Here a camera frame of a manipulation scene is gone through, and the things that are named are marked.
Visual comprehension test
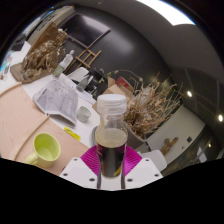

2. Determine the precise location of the dried plant in grey pot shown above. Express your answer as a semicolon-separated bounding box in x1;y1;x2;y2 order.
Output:
99;68;184;150

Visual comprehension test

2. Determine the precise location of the wooden easel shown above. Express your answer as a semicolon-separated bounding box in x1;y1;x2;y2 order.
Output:
63;48;103;75

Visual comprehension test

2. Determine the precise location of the dark drink bottle white cap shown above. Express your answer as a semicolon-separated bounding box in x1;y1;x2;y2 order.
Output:
94;93;129;179

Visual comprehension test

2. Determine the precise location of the open printed newspaper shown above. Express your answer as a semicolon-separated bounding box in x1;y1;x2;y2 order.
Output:
32;78;80;126

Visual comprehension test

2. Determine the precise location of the white spray bottle green label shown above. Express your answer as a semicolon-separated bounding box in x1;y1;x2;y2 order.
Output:
52;49;75;78

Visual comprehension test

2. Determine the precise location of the small white tape roll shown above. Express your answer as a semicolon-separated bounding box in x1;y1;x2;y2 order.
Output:
76;105;92;124

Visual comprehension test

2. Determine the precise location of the black wall screen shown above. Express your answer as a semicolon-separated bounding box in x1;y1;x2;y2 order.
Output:
58;12;112;50

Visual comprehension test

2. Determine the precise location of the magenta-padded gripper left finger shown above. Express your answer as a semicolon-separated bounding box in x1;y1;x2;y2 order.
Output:
59;144;103;190

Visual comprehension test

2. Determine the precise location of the red box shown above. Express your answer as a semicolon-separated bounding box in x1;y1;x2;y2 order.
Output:
114;76;134;93

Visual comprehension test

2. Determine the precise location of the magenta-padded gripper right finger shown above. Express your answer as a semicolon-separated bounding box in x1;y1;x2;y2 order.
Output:
122;144;164;190

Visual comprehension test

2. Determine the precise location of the lime green mug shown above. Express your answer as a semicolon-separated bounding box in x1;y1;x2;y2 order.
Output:
24;132;62;169

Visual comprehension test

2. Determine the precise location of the wooden mannequin figure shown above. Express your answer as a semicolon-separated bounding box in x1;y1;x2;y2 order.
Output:
160;136;180;157

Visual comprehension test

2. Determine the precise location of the white cabinet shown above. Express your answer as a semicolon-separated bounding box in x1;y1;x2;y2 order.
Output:
26;5;76;44

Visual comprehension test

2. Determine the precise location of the yellow flat tag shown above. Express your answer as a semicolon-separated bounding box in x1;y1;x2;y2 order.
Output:
63;126;82;142

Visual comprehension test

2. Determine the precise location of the grey glass jug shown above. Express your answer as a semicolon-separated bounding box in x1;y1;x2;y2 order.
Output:
75;74;95;93

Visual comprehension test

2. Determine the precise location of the cardboard box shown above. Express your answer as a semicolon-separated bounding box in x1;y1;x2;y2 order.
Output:
92;83;134;113

